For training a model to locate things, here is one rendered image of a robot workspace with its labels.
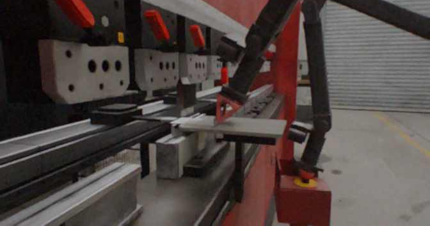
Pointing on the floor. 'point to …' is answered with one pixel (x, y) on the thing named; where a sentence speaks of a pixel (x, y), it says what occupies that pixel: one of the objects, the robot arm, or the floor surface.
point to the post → (144, 153)
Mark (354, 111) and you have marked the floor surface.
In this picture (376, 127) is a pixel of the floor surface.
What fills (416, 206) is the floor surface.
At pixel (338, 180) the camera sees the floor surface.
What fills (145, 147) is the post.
